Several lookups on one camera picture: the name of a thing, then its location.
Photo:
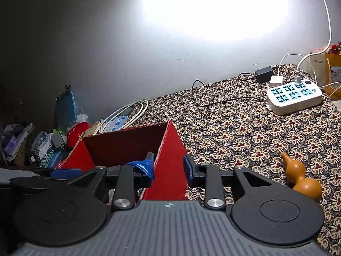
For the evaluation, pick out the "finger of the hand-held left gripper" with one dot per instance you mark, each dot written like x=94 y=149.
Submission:
x=65 y=173

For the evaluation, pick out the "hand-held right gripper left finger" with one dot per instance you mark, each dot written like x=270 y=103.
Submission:
x=148 y=166

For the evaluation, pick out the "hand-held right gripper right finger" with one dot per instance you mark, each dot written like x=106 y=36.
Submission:
x=188 y=169

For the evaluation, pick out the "red cardboard box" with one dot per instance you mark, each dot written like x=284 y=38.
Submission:
x=170 y=170

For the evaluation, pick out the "brown wooden gourd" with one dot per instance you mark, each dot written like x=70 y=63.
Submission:
x=306 y=189

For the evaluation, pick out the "blue case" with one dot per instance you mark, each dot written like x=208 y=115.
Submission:
x=53 y=157

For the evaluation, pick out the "striped cloth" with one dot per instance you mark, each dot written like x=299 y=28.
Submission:
x=42 y=146

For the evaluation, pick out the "small black mirror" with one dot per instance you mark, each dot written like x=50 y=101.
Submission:
x=57 y=139

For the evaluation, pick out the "red plush toy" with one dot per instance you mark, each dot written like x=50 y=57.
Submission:
x=76 y=134

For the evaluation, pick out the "orange picture book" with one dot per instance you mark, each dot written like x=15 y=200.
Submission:
x=92 y=131

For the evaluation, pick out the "blue and white packet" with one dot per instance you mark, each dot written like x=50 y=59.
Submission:
x=117 y=121

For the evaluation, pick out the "floral patterned blanket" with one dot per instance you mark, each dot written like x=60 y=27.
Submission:
x=239 y=138

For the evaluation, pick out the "black power adapter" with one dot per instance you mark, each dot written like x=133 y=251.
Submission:
x=263 y=74

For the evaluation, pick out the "white USB charger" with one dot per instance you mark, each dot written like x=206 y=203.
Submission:
x=276 y=81

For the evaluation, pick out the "white power strip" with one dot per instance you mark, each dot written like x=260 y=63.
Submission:
x=295 y=105

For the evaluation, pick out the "gold paper gift bag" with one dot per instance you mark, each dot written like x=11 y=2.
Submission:
x=333 y=72

